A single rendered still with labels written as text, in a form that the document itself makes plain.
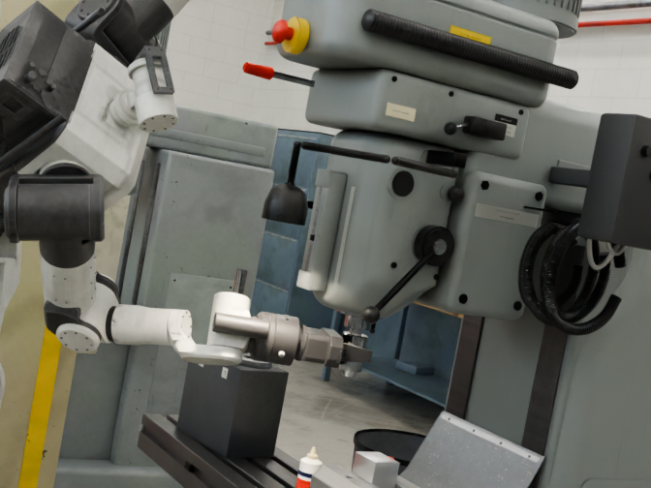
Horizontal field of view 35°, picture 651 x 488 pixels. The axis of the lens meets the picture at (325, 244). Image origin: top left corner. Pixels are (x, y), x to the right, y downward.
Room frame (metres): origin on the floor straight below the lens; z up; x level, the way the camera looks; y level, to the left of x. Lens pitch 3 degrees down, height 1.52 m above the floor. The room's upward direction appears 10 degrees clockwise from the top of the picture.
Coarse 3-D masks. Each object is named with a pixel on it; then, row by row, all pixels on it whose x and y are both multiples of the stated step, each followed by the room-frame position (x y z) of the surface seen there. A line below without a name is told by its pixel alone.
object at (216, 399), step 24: (192, 384) 2.21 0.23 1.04; (216, 384) 2.13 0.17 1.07; (240, 384) 2.07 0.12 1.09; (264, 384) 2.10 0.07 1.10; (192, 408) 2.20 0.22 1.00; (216, 408) 2.12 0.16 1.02; (240, 408) 2.07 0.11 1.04; (264, 408) 2.11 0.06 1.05; (192, 432) 2.18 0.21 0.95; (216, 432) 2.11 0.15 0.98; (240, 432) 2.08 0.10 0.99; (264, 432) 2.12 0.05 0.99; (240, 456) 2.09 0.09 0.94; (264, 456) 2.12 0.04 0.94
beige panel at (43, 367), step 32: (0, 0) 3.16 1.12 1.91; (32, 0) 3.18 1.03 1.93; (64, 0) 3.23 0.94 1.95; (32, 256) 3.25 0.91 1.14; (32, 288) 3.26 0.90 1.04; (32, 320) 3.27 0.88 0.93; (0, 352) 3.23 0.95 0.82; (32, 352) 3.28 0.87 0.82; (64, 352) 3.33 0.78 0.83; (32, 384) 3.29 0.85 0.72; (64, 384) 3.34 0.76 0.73; (0, 416) 3.24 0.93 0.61; (32, 416) 3.29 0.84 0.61; (64, 416) 3.35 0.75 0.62; (0, 448) 3.25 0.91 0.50; (32, 448) 3.30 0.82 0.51; (0, 480) 3.26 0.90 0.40; (32, 480) 3.31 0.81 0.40
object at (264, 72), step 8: (248, 64) 1.79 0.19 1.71; (256, 64) 1.80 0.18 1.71; (248, 72) 1.79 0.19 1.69; (256, 72) 1.79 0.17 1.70; (264, 72) 1.80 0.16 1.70; (272, 72) 1.81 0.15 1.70; (288, 80) 1.83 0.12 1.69; (296, 80) 1.84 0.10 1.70; (304, 80) 1.85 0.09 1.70; (312, 80) 1.86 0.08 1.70
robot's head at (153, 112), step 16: (144, 64) 1.70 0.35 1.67; (160, 64) 1.72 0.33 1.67; (144, 80) 1.70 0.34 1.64; (160, 80) 1.71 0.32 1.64; (128, 96) 1.73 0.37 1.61; (144, 96) 1.68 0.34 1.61; (160, 96) 1.69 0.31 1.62; (128, 112) 1.72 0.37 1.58; (144, 112) 1.68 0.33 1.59; (160, 112) 1.67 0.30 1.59; (176, 112) 1.70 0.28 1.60; (144, 128) 1.70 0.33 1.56; (160, 128) 1.72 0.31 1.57
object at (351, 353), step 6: (348, 348) 1.81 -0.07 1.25; (354, 348) 1.81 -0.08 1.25; (360, 348) 1.82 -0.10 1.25; (342, 354) 1.80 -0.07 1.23; (348, 354) 1.81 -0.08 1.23; (354, 354) 1.81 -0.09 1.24; (360, 354) 1.81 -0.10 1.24; (366, 354) 1.82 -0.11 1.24; (342, 360) 1.81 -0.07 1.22; (348, 360) 1.81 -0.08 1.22; (354, 360) 1.81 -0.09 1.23; (360, 360) 1.82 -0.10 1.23; (366, 360) 1.82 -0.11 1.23
